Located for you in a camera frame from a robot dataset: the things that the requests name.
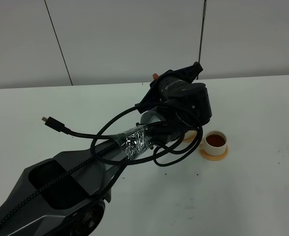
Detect brown clay teapot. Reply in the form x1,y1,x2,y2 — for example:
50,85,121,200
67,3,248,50
153,73,159,80

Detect orange saucer near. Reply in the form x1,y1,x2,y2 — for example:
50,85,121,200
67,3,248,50
198,146,229,161

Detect clear tape wrap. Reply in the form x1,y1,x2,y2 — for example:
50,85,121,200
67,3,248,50
111,125,153,161

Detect white teacup far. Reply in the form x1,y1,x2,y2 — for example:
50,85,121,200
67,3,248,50
184,130,197,139

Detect white teacup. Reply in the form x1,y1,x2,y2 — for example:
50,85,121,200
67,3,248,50
199,130,227,156
184,130,197,139

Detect orange saucer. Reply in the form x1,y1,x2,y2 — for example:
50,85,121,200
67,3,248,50
183,137,194,143
198,146,229,161

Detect orange saucer far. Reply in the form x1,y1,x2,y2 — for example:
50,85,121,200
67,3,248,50
183,137,194,143

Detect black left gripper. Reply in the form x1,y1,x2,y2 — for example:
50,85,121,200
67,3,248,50
140,62,212,124

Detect black braided camera cable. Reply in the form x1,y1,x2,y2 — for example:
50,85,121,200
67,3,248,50
0,103,204,232

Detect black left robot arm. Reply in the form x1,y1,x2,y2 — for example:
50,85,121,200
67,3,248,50
0,62,212,236

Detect loose black usb cable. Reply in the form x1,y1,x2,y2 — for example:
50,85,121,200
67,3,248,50
41,117,187,141

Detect white teacup near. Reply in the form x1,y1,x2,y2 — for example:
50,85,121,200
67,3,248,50
199,130,227,156

